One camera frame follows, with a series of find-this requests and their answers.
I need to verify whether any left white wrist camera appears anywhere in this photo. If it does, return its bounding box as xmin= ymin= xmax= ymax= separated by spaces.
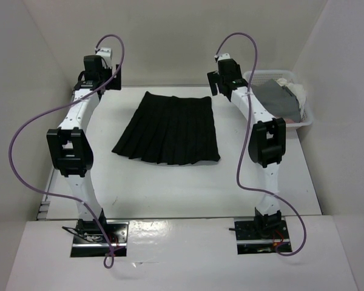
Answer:
xmin=95 ymin=47 xmax=113 ymax=67

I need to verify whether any white plastic basket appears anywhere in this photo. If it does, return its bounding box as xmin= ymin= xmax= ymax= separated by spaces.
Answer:
xmin=252 ymin=70 xmax=313 ymax=129

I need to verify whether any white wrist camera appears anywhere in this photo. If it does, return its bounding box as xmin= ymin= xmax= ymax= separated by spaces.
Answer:
xmin=215 ymin=53 xmax=231 ymax=62
xmin=95 ymin=47 xmax=113 ymax=67

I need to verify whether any white cloth in basket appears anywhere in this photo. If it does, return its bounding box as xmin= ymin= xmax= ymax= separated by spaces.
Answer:
xmin=276 ymin=78 xmax=306 ymax=111

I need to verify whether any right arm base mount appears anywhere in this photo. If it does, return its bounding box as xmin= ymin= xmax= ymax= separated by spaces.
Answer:
xmin=228 ymin=218 xmax=292 ymax=255

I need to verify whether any black pleated skirt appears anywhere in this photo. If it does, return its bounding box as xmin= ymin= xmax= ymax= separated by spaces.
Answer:
xmin=112 ymin=92 xmax=220 ymax=166

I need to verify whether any grey skirt in basket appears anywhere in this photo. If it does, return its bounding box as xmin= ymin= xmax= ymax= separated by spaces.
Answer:
xmin=251 ymin=79 xmax=301 ymax=123

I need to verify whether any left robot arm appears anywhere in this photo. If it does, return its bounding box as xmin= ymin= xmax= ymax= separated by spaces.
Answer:
xmin=47 ymin=48 xmax=121 ymax=243

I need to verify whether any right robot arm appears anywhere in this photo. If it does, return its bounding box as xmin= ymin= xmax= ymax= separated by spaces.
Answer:
xmin=207 ymin=53 xmax=286 ymax=238

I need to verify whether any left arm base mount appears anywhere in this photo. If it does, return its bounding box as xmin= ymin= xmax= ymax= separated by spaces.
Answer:
xmin=62 ymin=219 xmax=129 ymax=258

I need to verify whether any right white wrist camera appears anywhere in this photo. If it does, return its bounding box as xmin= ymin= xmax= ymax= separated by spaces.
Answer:
xmin=215 ymin=53 xmax=231 ymax=62

